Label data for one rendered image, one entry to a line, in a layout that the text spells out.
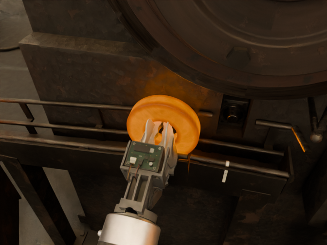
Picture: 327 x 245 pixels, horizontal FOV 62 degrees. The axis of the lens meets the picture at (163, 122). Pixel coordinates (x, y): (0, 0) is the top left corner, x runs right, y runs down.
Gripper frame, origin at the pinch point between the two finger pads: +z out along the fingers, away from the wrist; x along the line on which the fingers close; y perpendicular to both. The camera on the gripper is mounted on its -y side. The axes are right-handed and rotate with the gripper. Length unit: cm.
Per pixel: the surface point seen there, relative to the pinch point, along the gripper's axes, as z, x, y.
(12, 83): 69, 136, -100
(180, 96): 6.4, -2.2, 0.9
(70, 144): -5.9, 21.1, -6.8
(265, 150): 1.0, -21.8, -6.3
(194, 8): -4.0, -6.0, 30.3
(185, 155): -4.8, -5.5, -3.8
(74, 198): -4, 48, -79
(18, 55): 106, 158, -111
